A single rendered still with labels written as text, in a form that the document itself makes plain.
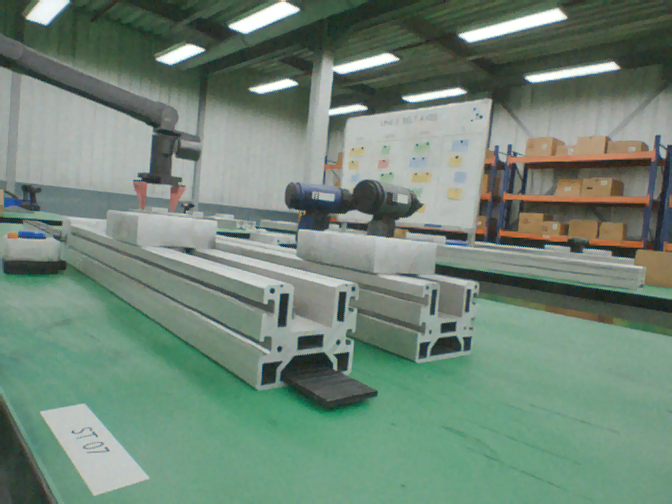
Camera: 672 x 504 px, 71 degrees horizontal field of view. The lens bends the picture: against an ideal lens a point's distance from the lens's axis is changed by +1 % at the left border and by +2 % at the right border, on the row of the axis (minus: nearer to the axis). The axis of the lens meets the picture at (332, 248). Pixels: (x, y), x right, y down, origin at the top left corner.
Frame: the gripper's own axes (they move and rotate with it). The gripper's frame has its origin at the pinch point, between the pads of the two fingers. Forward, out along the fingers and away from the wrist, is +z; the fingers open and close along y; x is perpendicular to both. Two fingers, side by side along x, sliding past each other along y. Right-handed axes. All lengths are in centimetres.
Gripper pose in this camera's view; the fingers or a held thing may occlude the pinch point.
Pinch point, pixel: (157, 208)
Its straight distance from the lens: 136.4
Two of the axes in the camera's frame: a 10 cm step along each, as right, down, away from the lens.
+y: 7.8, 0.4, 6.3
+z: -1.0, 9.9, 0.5
